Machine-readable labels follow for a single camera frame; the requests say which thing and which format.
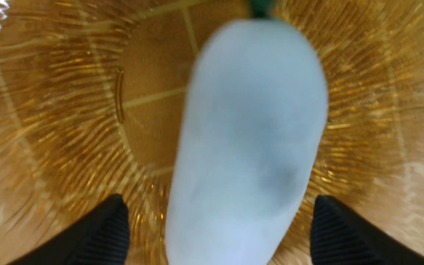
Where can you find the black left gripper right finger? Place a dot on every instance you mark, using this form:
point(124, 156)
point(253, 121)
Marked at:
point(340, 236)

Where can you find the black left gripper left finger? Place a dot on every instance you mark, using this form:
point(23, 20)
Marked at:
point(100, 237)

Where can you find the white radish with leaves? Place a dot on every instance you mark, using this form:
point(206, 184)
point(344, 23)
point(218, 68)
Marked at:
point(254, 116)

